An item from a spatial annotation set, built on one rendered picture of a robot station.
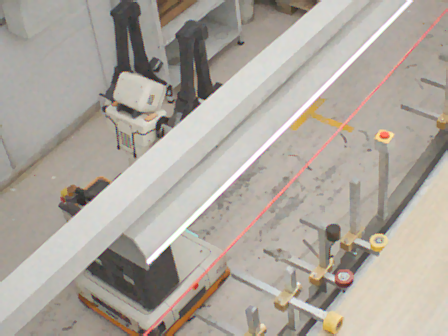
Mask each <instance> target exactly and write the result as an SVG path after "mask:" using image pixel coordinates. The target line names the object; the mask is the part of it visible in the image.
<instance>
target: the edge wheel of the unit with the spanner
mask: <svg viewBox="0 0 448 336"><path fill-rule="evenodd" d="M353 282H354V275H353V273H352V272H351V271H349V270H348V269H341V270H338V272H337V273H336V275H335V285H337V286H338V287H340V288H348V287H350V286H351V285H352V284H353Z"/></svg>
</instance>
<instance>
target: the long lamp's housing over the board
mask: <svg viewBox="0 0 448 336"><path fill-rule="evenodd" d="M408 1H409V0H372V1H371V2H370V3H368V4H367V6H365V7H364V8H363V9H362V10H361V11H359V13H358V14H357V15H356V16H355V17H354V18H353V19H350V21H349V22H348V23H347V24H346V25H345V26H344V27H343V28H342V29H340V31H338V32H337V33H336V34H335V35H334V36H333V37H332V38H331V39H330V40H329V41H328V42H327V43H326V44H324V45H323V46H322V47H321V48H320V49H319V50H318V51H317V52H316V53H315V54H314V55H313V56H312V57H311V58H309V59H308V60H307V61H306V62H305V63H304V64H303V65H302V66H301V67H300V68H299V69H298V70H297V71H295V72H294V73H293V74H292V75H291V76H290V77H289V78H288V79H287V80H286V81H285V83H283V84H281V85H280V86H279V87H278V88H277V89H276V90H275V91H274V92H273V93H272V94H271V95H270V96H269V97H268V98H266V99H265V101H264V102H262V103H261V104H260V105H259V106H258V107H257V108H256V109H255V110H254V111H252V112H251V113H250V114H249V115H248V116H247V117H246V118H245V120H244V121H243V122H242V123H240V124H238V125H237V126H236V127H235V128H234V129H233V130H232V131H231V132H230V133H229V134H228V135H227V136H226V137H225V138H224V139H223V140H222V141H221V142H220V143H219V144H218V147H214V148H213V149H212V150H211V151H209V152H208V153H207V154H206V155H205V157H204V158H203V159H202V160H201V161H200V162H198V163H197V164H196V165H194V166H193V167H192V168H191V169H190V170H189V172H188V173H187V174H186V175H185V176H184V177H183V178H180V179H179V180H178V181H177V182H176V183H175V185H174V186H173V187H172V188H171V189H170V190H169V191H166V192H165V193H164V194H163V196H162V197H161V198H160V199H159V200H158V201H157V202H156V203H154V204H152V206H151V207H150V208H149V209H148V210H147V211H146V212H145V213H143V214H142V216H141V217H139V218H138V219H137V220H136V221H135V222H134V223H133V224H132V225H131V226H130V227H129V228H128V229H127V230H126V231H124V232H123V233H122V234H121V235H120V236H119V237H118V238H117V239H116V240H115V241H114V242H112V243H111V245H109V246H108V247H107V248H109V249H111V250H113V251H114V252H115V253H117V254H119V255H121V256H122V257H124V258H125V259H128V260H130V261H132V262H134V263H135V264H136V265H138V266H140V267H142V268H144V269H145V270H148V269H149V265H148V263H147V260H148V259H149V258H150V257H152V256H153V255H154V254H155V253H156V252H157V251H158V250H159V249H161V248H162V246H163V245H164V244H165V243H166V242H167V241H169V240H170V239H171V237H172V236H173V235H174V234H175V233H176V232H178V231H179V230H180V229H181V228H182V226H183V225H184V224H185V223H186V222H188V221H189V220H190V219H191V218H192V217H193V216H194V215H195V213H196V212H197V211H198V210H200V209H201V208H202V207H203V206H204V205H205V204H206V203H207V202H208V201H209V199H210V198H211V197H213V196H214V195H215V194H216V193H217V192H218V191H219V190H220V189H221V188H222V187H223V186H224V185H225V184H226V182H228V181H229V180H230V179H231V178H232V177H233V176H234V175H235V174H236V173H237V172H238V171H239V170H240V169H241V168H242V167H243V166H244V165H245V164H246V163H247V162H248V161H249V160H250V159H251V158H252V157H253V156H254V155H255V154H256V153H257V152H258V151H259V150H260V149H261V148H262V147H263V146H264V145H265V144H266V143H267V142H268V141H269V140H270V139H271V138H272V137H273V136H275V135H276V134H277V133H278V132H279V131H280V130H281V129H282V128H283V127H284V126H285V125H286V123H288V122H289V121H290V120H291V119H292V118H293V117H294V116H295V115H296V114H297V113H298V112H299V111H300V110H301V109H302V108H303V107H304V105H305V104H306V103H308V102H309V101H310V100H311V99H312V98H313V97H314V96H315V95H316V94H317V93H318V92H319V91H320V89H321V88H322V87H323V86H325V85H326V84H327V83H328V82H329V81H330V80H331V79H332V78H333V77H334V75H335V74H336V73H337V72H338V71H340V70H341V69H342V68H343V67H344V66H345V65H346V63H347V62H348V61H349V60H350V59H351V58H353V57H354V56H355V55H356V53H357V52H358V51H359V50H360V49H361V48H362V47H363V46H365V45H366V43H367V42H368V41H369V40H370V39H371V38H372V37H373V36H374V35H375V34H376V33H377V32H378V31H379V30H380V29H381V28H382V27H383V26H384V25H385V24H386V23H387V22H388V21H389V19H391V18H392V17H394V16H395V15H396V13H397V12H399V11H400V10H401V9H402V7H403V6H404V5H406V4H407V3H408Z"/></svg>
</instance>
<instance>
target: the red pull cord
mask: <svg viewBox="0 0 448 336"><path fill-rule="evenodd" d="M446 11H448V8H447V9H446V10H444V12H443V14H442V15H441V16H439V18H438V19H437V20H436V21H435V22H434V23H433V24H432V26H431V27H430V28H429V30H428V31H426V32H425V33H424V34H423V36H422V37H421V38H420V39H419V40H418V42H417V43H416V44H415V45H414V46H413V47H412V48H411V49H410V50H409V52H408V53H407V54H406V55H405V56H404V57H403V58H402V59H401V60H400V61H399V62H398V65H397V66H396V67H394V68H393V69H392V70H391V71H390V73H389V74H388V75H387V76H386V78H384V79H383V80H382V82H381V83H380V84H379V85H378V86H377V87H376V88H375V89H374V90H373V92H372V93H371V94H370V95H369V96H368V97H367V98H366V99H365V100H364V101H363V102H362V105H361V106H359V107H358V108H357V109H356V110H355V111H354V112H353V113H352V114H351V115H350V118H349V119H348V120H347V121H346V122H345V123H343V124H342V125H341V126H340V127H339V128H338V129H337V132H336V133H335V134H334V135H333V136H332V137H331V138H330V139H329V140H328V141H327V142H325V143H324V145H323V146H322V147H321V149H320V150H319V151H318V152H317V153H316V154H315V155H314V156H313V157H312V159H311V160H310V161H309V162H307V163H306V164H305V165H304V166H303V168H302V169H301V170H300V171H299V173H298V174H297V175H296V176H295V177H294V178H293V179H292V180H291V181H289V182H288V183H287V184H286V186H285V187H284V188H283V190H282V191H281V192H280V193H279V194H278V195H277V196H276V197H275V198H274V199H273V200H272V201H271V202H270V203H269V204H268V205H267V206H266V207H265V208H264V209H263V211H262V212H261V214H259V215H258V216H257V217H256V218H255V219H254V220H253V221H252V222H251V223H250V224H249V225H248V227H246V229H245V230H244V231H243V232H242V233H241V234H240V235H239V236H238V237H237V238H236V239H235V240H234V241H233V242H232V243H231V244H230V246H229V247H228V248H227V249H225V250H224V252H223V253H222V254H221V255H220V256H219V257H218V258H216V260H215V261H214V262H213V263H212V264H211V266H210V267H208V268H207V269H206V270H205V272H204V273H203V274H202V275H200V276H199V278H198V279H197V280H196V281H195V282H194V283H193V284H192V285H191V286H190V287H189V288H188V289H187V290H186V291H185V293H184V294H183V295H181V296H180V297H179V298H178V299H177V300H176V301H175V303H174V304H173V305H172V306H171V307H169V308H168V310H167V311H166V312H164V313H163V315H162V316H161V317H160V318H159V319H158V320H157V321H156V322H154V324H153V325H152V327H150V328H149V329H148V331H146V332H145V333H144V334H143V335H142V336H146V335H147V334H148V333H149V332H150V331H151V330H152V329H153V328H154V327H155V326H156V324H157V323H159V322H160V321H161V320H162V318H164V317H165V316H166V315H167V314H168V313H169V311H170V310H171V309H172V308H173V307H175V306H176V305H177V303H178V302H179V301H180V300H181V299H182V298H183V297H184V296H186V294H187V293H188V292H189V291H190V289H192V288H193V287H194V286H195V284H196V283H198V282H199V281H200V280H201V278H202V277H203V276H204V275H205V274H206V273H207V272H208V271H209V270H210V269H211V268H212V267H213V266H214V265H215V264H216V263H217V261H218V260H219V259H221V258H222V257H223V256H224V254H225V253H226V252H227V251H228V250H229V249H230V248H231V247H232V246H233V245H234V244H235V243H236V241H237V240H238V239H240V238H241V237H242V236H243V235H244V234H245V233H246V231H247V229H248V228H249V227H251V226H252V225H253V224H254V223H255V222H256V221H257V220H258V219H259V218H260V216H261V215H262V214H263V213H264V212H265V211H266V210H267V209H268V208H269V207H270V206H271V204H272V203H273V202H274V201H275V200H276V199H277V198H279V197H280V196H281V195H282V194H283V191H284V190H285V189H286V188H287V187H288V186H289V185H290V184H291V183H292V182H293V181H295V179H296V178H297V177H298V176H299V175H300V174H301V173H302V171H303V170H304V169H305V168H306V167H307V165H308V164H309V163H310V162H311V161H313V160H314V159H315V158H316V157H317V156H318V155H319V153H320V152H321V150H322V149H323V148H324V147H325V146H326V145H327V144H328V143H329V142H331V140H332V139H333V138H334V137H335V136H336V135H337V133H338V132H339V131H340V130H341V129H342V127H343V126H344V125H345V124H346V123H348V122H349V121H350V119H351V118H352V117H353V116H354V114H355V113H356V112H357V111H358V110H359V109H360V108H361V107H362V106H363V105H364V104H365V103H366V101H367V100H368V99H369V98H370V97H371V96H372V95H373V93H374V92H375V91H377V89H378V88H379V87H380V86H381V85H382V83H383V82H384V81H385V80H386V79H387V78H389V76H390V75H391V73H392V72H393V71H394V70H395V69H396V68H397V67H398V66H399V64H400V63H401V62H402V61H403V60H404V59H405V57H407V56H408V55H409V54H410V53H411V51H412V49H413V48H414V47H416V46H417V45H418V43H419V42H420V41H421V39H423V38H424V36H425V35H426V34H427V33H428V32H429V31H430V30H431V29H432V27H433V26H434V25H435V24H436V23H437V22H438V21H439V20H440V18H441V17H442V16H443V15H444V13H445V12H446Z"/></svg>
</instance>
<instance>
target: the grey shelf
mask: <svg viewBox="0 0 448 336"><path fill-rule="evenodd" d="M120 1H121V0H111V7H112V9H113V8H115V7H116V6H117V5H118V4H119V3H120ZM131 1H134V2H138V3H139V6H140V10H141V13H142V14H141V16H140V17H139V22H140V26H141V31H142V39H143V43H144V47H145V51H146V55H147V57H148V58H149V60H148V62H149V61H150V59H151V58H152V57H157V58H159V59H160V60H161V61H162V62H163V63H164V64H163V65H162V67H161V69H160V71H159V72H154V73H155V74H156V75H157V76H158V77H159V78H160V79H162V80H164V81H165V82H167V83H168V85H167V86H165V87H168V86H169V85H171V86H172V89H173V88H174V87H175V86H177V85H178V84H180V83H181V77H180V56H179V46H178V38H177V39H175V34H176V33H177V32H178V31H179V30H180V27H181V26H182V25H183V24H184V23H185V22H186V21H189V20H194V21H196V22H202V23H205V24H206V26H207V27H208V32H209V38H208V39H207V40H205V43H206V49H207V55H208V59H207V60H209V59H210V58H211V57H212V56H214V55H215V54H216V53H217V52H218V51H220V50H221V49H222V48H225V47H226V46H227V44H228V43H230V42H231V41H232V40H233V39H234V38H236V37H237V36H238V35H239V38H240V41H238V42H237V44H238V45H240V46H242V45H244V44H245V42H244V40H243V32H242V24H241V17H240V9H239V2H238V0H198V1H196V2H195V3H194V4H192V5H191V6H190V7H188V8H187V9H186V10H185V11H184V12H183V13H180V14H179V15H178V16H176V17H175V18H174V19H173V20H171V21H170V22H169V23H168V24H167V25H166V26H164V27H163V28H162V29H161V27H160V22H159V17H158V7H157V3H156V0H131ZM234 1H235V4H234ZM150 3H151V4H150ZM155 7H156V8H155ZM235 8H236V11H235ZM156 12H157V13H156ZM150 13H151V14H150ZM152 13H153V14H152ZM236 16H237V19H236ZM151 17H152V19H151ZM153 18H154V19H153ZM152 21H153V22H152ZM157 22H158V23H157ZM237 23H238V26H237ZM153 26H154V27H153ZM158 27H159V28H158ZM128 41H129V47H128V51H129V61H130V65H131V69H132V70H133V71H134V74H135V75H137V73H135V69H134V64H135V63H134V55H133V50H132V47H131V43H130V35H129V31H128ZM167 99H168V103H169V104H173V103H174V102H175V100H174V97H173V92H172V96H171V97H169V96H167Z"/></svg>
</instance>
